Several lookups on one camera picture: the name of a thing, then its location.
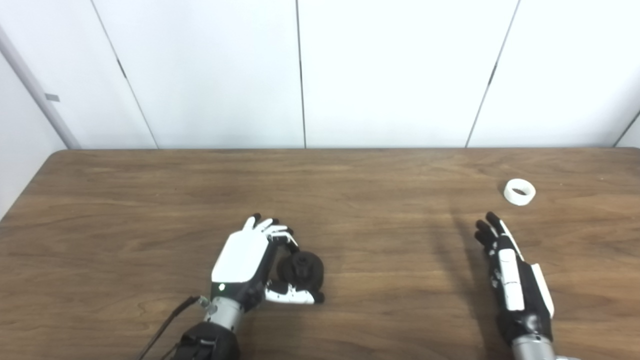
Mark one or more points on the round black plastic part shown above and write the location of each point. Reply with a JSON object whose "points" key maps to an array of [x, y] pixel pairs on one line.
{"points": [[302, 270]]}

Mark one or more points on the grey wall corner post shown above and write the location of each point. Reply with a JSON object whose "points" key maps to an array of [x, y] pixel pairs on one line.
{"points": [[37, 87]]}

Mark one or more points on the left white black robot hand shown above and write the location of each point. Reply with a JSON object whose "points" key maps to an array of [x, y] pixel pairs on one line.
{"points": [[240, 260]]}

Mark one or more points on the small grey label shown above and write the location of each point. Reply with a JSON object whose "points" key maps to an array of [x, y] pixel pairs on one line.
{"points": [[52, 97]]}

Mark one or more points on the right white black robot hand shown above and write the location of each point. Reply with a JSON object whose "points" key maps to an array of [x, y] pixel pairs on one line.
{"points": [[512, 280]]}

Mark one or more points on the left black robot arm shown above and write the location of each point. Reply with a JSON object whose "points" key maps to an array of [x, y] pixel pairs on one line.
{"points": [[212, 335]]}

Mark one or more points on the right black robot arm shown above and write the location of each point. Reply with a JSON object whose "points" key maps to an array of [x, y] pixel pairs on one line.
{"points": [[535, 350]]}

